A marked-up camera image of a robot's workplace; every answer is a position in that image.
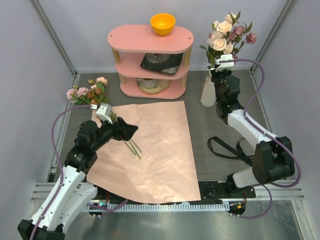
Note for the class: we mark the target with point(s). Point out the pink three-tier shelf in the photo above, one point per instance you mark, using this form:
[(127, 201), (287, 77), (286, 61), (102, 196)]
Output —
[(130, 42)]

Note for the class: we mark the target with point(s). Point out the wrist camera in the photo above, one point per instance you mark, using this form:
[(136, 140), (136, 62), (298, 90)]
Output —
[(225, 62), (103, 112)]

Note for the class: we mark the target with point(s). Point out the orange plastic bowl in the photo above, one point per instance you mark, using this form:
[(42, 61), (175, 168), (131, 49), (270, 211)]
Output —
[(162, 23)]

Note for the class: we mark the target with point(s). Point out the black floral square plate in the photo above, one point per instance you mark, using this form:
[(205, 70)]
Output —
[(162, 62)]

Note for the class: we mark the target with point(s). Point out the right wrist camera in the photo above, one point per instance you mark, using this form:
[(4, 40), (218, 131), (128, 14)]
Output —
[(225, 62)]

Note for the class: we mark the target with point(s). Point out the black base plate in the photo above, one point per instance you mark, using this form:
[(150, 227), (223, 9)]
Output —
[(211, 192)]

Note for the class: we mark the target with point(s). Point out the pink wrapping paper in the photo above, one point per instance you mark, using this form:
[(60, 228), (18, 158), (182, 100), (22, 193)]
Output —
[(164, 170)]

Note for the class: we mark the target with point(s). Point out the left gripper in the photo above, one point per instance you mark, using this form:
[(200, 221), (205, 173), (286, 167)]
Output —
[(128, 130)]

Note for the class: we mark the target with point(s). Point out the brown orange flower stem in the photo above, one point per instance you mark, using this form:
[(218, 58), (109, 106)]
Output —
[(97, 97)]

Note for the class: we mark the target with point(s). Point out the white ribbed ceramic vase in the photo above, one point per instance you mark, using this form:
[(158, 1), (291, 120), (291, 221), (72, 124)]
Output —
[(208, 94)]

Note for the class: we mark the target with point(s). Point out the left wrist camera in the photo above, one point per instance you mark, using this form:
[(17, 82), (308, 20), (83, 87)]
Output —
[(103, 112)]

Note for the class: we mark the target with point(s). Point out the light pink rose spray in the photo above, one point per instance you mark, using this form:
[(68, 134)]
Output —
[(78, 96)]

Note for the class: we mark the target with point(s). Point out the mauve pink flower bunch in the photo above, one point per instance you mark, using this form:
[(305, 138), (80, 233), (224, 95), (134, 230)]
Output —
[(241, 36)]

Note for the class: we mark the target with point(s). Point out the peach and orange flower bunch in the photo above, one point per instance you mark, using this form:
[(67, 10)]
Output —
[(220, 32)]

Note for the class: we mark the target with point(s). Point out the aluminium rail frame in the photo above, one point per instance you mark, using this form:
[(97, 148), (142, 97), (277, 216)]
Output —
[(42, 190)]

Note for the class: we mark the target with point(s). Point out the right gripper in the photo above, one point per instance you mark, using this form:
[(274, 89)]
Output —
[(214, 73)]

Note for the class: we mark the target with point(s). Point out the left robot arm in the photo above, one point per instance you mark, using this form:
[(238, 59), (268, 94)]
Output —
[(71, 193)]

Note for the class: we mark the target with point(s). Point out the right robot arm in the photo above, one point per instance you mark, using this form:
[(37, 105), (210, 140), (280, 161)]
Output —
[(272, 159)]

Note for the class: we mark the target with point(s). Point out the pale pink flower stem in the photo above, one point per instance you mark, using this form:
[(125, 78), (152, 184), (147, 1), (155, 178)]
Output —
[(211, 54)]

